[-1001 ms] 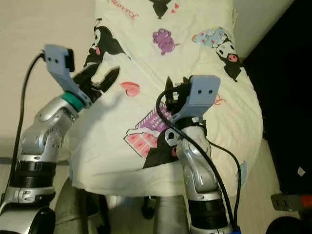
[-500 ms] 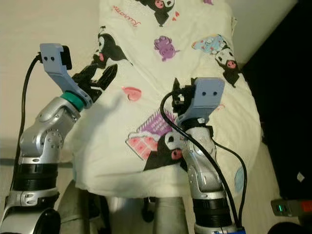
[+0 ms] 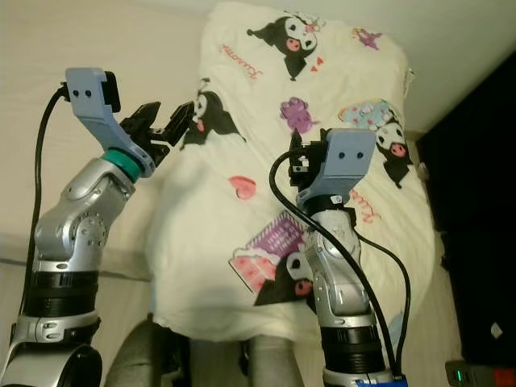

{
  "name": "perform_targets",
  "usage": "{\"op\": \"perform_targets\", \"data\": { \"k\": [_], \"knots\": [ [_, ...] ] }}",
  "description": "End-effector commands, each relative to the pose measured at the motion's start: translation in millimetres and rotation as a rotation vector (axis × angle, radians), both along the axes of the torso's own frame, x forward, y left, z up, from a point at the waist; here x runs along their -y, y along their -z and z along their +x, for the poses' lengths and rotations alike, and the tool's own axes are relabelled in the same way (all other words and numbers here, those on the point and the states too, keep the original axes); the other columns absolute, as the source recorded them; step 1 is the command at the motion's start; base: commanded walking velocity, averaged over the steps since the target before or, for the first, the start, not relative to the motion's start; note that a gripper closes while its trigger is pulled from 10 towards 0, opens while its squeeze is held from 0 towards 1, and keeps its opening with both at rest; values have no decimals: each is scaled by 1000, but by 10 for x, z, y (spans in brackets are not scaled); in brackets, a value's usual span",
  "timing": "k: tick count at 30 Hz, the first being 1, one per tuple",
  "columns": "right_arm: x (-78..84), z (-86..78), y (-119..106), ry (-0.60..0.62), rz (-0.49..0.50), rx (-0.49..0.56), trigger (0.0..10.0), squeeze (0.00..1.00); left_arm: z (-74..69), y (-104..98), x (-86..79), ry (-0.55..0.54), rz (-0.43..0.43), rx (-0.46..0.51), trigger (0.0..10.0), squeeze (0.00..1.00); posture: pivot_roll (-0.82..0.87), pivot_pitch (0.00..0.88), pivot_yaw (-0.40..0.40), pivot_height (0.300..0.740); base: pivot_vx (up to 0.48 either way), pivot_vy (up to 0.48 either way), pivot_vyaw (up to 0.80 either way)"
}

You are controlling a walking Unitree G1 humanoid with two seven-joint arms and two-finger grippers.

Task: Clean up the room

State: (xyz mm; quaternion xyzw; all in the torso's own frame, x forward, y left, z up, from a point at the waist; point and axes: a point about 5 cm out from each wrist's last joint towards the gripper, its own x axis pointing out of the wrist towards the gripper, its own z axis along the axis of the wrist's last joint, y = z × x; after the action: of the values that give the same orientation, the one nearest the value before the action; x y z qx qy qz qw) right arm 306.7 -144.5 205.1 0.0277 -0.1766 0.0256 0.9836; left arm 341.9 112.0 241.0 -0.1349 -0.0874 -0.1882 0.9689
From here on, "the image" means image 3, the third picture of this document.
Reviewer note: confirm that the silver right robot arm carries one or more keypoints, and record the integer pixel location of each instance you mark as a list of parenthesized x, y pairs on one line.
[(339, 290)]

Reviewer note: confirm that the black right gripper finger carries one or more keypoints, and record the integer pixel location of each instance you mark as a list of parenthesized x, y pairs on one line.
[(295, 147), (315, 139)]

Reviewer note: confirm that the grey right robot leg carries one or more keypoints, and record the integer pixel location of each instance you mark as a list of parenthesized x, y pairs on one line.
[(278, 363)]

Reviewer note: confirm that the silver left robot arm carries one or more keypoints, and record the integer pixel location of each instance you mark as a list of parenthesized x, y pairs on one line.
[(72, 242)]

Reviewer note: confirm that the bed with cream sheet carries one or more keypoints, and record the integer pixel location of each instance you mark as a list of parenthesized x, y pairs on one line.
[(64, 48)]

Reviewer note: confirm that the grey left robot leg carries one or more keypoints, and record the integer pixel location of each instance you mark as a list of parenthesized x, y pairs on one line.
[(141, 359)]

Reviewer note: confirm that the device with green light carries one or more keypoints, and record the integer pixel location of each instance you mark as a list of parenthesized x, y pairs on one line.
[(480, 375)]

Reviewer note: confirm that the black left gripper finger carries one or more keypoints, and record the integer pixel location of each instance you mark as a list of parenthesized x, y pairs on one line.
[(181, 122), (141, 117)]

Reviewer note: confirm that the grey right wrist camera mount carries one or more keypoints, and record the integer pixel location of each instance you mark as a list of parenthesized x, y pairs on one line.
[(343, 165)]

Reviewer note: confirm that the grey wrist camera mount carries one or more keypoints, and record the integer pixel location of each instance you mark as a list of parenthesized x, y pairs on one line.
[(343, 165), (101, 113)]

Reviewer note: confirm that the grey robot leg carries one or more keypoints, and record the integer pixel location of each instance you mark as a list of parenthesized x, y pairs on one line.
[(141, 359), (278, 363)]

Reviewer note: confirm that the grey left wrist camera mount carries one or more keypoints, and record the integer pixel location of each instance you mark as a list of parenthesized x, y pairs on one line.
[(101, 113)]

